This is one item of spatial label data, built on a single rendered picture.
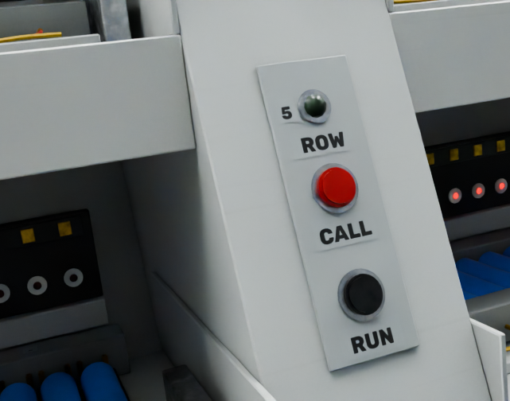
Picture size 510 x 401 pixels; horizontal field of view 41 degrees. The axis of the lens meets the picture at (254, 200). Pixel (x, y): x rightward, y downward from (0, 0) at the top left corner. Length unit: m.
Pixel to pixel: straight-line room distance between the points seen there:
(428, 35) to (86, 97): 0.15
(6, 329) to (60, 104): 0.18
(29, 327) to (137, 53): 0.20
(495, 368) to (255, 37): 0.16
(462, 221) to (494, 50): 0.19
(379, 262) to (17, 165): 0.14
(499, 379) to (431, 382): 0.03
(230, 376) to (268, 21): 0.15
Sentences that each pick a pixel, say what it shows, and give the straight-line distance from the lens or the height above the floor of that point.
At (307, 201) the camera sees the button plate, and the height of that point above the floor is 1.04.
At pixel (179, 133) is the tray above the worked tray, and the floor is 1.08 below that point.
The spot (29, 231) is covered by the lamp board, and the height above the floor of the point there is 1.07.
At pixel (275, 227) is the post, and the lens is 0.26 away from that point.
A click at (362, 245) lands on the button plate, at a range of 0.27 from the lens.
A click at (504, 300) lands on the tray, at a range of 0.40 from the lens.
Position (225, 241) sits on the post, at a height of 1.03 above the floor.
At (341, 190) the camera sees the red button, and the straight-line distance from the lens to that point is 0.27.
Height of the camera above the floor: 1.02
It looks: 6 degrees up
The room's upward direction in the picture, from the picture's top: 13 degrees counter-clockwise
